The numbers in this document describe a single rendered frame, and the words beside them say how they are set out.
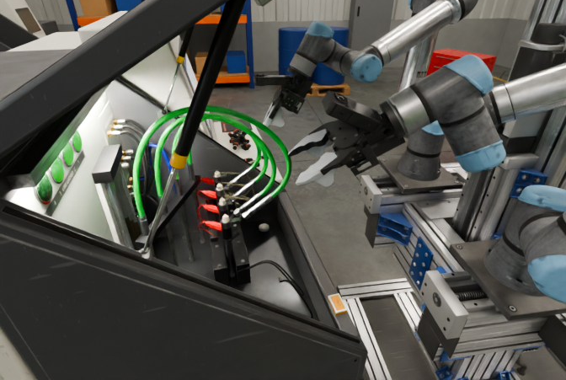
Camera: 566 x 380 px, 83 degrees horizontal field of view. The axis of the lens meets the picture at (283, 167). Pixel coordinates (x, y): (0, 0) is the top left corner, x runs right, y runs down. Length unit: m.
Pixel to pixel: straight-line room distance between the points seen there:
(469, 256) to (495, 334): 0.19
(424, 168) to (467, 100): 0.66
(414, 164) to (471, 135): 0.64
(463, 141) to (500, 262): 0.40
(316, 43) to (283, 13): 6.28
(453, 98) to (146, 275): 0.54
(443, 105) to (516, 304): 0.51
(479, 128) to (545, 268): 0.28
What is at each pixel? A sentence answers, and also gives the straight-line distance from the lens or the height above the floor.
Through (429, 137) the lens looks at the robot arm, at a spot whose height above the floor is 1.20.
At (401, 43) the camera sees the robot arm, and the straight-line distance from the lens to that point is 1.02.
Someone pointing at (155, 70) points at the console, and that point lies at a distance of 1.08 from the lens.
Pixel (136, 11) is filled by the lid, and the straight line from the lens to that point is 0.33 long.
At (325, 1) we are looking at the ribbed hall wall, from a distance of 7.44.
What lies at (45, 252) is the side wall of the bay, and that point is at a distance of 0.48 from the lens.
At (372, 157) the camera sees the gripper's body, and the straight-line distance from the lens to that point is 0.61.
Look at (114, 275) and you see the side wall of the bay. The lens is 0.50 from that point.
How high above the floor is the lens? 1.65
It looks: 30 degrees down
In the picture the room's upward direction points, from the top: straight up
